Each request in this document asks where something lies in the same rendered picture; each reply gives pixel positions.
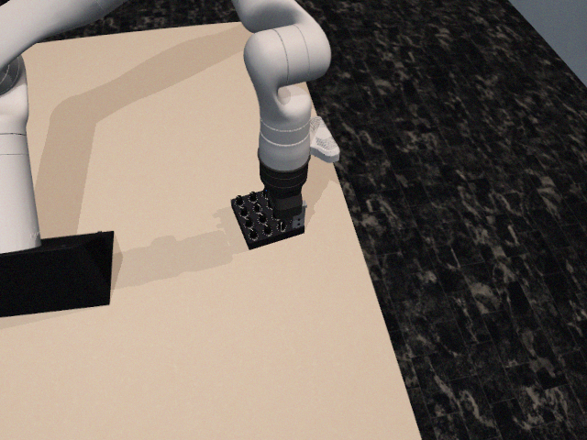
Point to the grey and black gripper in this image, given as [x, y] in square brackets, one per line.
[284, 168]

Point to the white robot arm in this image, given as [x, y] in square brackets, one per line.
[297, 53]

